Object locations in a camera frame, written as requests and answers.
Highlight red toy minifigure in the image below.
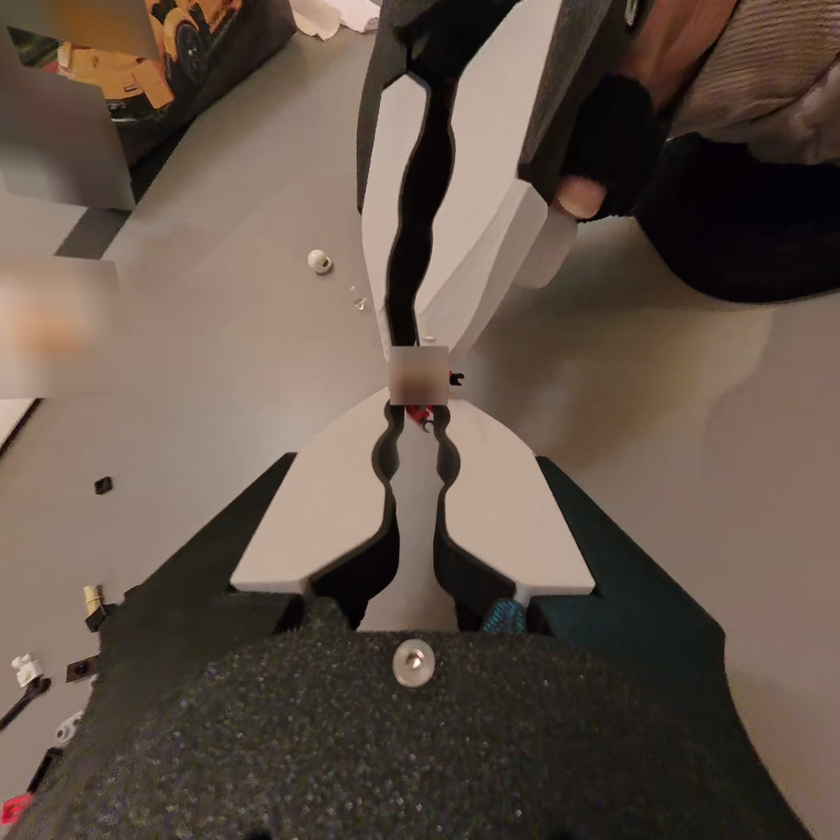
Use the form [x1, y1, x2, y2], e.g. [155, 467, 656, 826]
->
[403, 371, 466, 435]

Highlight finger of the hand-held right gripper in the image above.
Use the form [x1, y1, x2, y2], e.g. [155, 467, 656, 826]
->
[360, 75, 431, 358]
[410, 0, 568, 358]

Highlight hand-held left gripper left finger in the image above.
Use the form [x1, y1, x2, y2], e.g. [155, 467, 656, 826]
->
[230, 397, 401, 627]

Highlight torn white paper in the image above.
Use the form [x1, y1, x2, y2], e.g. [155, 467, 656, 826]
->
[289, 0, 383, 42]

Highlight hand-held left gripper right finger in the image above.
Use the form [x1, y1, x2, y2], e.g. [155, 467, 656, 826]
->
[433, 400, 598, 627]

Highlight person's right hand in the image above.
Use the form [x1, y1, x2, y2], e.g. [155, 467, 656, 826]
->
[551, 0, 729, 222]

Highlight person's right forearm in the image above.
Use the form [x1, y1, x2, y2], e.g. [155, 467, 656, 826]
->
[663, 0, 840, 168]

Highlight yellow car picture box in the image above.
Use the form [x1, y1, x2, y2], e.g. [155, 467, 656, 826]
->
[7, 0, 293, 168]

